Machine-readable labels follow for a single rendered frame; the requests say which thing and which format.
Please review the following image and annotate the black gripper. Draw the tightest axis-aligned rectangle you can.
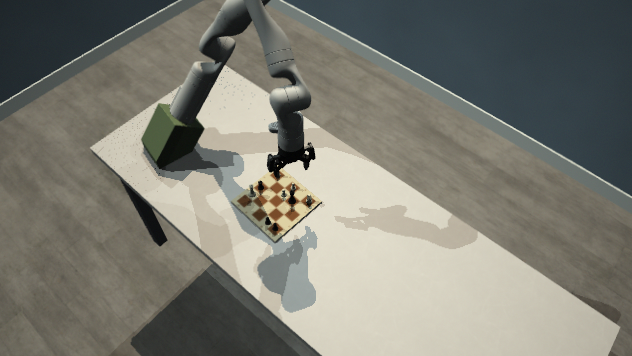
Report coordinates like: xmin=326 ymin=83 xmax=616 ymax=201
xmin=267 ymin=142 xmax=316 ymax=178

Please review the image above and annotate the chessboard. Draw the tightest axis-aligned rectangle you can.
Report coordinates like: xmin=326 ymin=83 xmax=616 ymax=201
xmin=231 ymin=168 xmax=322 ymax=242

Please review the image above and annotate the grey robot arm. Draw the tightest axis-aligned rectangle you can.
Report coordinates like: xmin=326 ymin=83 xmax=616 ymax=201
xmin=169 ymin=0 xmax=311 ymax=152

